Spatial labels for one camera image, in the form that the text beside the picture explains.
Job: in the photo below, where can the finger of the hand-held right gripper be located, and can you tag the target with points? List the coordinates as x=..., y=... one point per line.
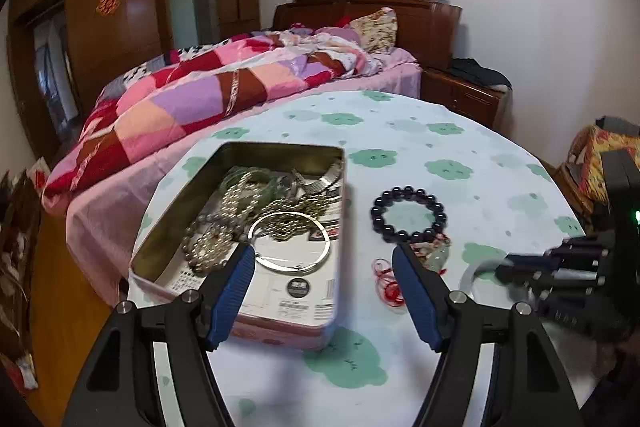
x=545, y=277
x=575, y=249

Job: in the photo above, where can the pink pillow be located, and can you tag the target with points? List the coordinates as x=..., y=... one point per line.
x=337, y=36

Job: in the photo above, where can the jade pendant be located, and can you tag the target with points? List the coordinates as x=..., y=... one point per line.
x=435, y=257

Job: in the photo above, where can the wooden bed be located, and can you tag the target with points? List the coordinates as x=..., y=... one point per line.
x=425, y=27

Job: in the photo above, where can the white bangle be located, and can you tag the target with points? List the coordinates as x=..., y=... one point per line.
x=467, y=272

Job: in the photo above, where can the pink metal tin box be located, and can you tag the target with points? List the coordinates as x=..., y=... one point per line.
x=280, y=332

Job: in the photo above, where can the silver metal watch band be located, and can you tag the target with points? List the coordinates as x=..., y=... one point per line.
x=327, y=177

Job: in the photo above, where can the wooden television cabinet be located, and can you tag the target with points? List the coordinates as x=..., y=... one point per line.
x=15, y=257

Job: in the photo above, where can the silver bangle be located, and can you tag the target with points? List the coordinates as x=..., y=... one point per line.
x=320, y=262

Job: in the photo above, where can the wooden nightstand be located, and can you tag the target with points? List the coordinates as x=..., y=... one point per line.
x=460, y=99

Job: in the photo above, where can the person's right forearm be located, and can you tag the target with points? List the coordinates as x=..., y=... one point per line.
x=620, y=372

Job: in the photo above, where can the red paper decoration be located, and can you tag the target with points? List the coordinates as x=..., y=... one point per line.
x=107, y=2

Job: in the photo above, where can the colourful chair cushion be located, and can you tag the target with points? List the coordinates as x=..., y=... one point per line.
x=590, y=157

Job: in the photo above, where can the pink bed sheet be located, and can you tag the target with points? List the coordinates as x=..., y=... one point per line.
x=100, y=227

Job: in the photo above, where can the printed paper card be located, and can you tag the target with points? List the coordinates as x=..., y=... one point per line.
x=300, y=292

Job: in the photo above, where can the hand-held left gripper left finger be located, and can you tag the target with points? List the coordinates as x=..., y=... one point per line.
x=232, y=292

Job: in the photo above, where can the red cardboard box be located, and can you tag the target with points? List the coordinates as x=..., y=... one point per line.
x=25, y=374

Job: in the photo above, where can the wooden chair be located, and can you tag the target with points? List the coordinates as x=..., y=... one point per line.
x=565, y=187

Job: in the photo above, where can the floral pillow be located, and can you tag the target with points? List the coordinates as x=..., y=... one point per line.
x=375, y=29

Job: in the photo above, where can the dark clothes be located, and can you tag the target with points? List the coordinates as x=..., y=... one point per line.
x=475, y=72

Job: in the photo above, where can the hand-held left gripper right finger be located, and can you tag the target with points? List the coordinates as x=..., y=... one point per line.
x=415, y=297

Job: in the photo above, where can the patchwork quilt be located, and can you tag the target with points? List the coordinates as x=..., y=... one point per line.
x=200, y=102

